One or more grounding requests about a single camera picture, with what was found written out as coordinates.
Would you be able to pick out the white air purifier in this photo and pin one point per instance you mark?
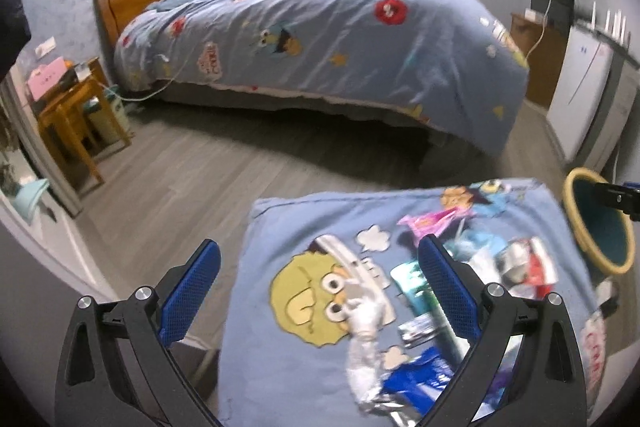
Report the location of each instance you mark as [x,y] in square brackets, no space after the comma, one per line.
[593,98]

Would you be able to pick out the wooden tv cabinet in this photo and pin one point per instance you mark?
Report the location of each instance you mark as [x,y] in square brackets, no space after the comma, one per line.
[545,50]

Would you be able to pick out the red white paper bag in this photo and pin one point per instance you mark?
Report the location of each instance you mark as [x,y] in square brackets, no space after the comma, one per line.
[526,268]

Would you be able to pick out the wooden stool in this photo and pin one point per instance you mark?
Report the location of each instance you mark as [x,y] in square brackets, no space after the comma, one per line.
[62,126]

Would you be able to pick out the pink snack wrapper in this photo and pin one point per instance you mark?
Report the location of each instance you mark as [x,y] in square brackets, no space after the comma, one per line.
[434,222]

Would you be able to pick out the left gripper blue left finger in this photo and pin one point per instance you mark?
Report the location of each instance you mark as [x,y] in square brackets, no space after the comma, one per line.
[182,291]

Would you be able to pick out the pink box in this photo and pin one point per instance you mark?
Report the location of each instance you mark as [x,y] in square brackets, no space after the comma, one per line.
[46,77]

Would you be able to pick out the white wifi router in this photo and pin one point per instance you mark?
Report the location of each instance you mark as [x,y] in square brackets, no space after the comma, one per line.
[613,25]

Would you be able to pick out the blue cartoon bed duvet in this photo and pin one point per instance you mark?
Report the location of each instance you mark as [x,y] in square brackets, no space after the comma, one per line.
[449,64]

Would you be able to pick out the green white tissue pack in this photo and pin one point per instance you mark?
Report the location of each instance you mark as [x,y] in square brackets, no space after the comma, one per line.
[410,281]

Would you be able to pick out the light blue mask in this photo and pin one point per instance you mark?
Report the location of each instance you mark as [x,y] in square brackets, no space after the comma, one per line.
[469,243]

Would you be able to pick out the blue foil snack bag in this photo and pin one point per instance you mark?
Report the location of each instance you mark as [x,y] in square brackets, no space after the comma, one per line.
[421,380]

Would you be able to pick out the wooden bedside table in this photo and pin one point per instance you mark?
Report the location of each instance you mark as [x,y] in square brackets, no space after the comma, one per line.
[76,73]

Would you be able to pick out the yellow teal trash bin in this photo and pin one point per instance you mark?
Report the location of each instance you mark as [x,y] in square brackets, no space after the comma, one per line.
[604,235]

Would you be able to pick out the blue cartoon cushion cover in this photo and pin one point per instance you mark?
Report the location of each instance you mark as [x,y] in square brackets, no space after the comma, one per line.
[331,320]

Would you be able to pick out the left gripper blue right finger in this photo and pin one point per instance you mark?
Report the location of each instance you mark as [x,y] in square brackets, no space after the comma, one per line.
[448,286]

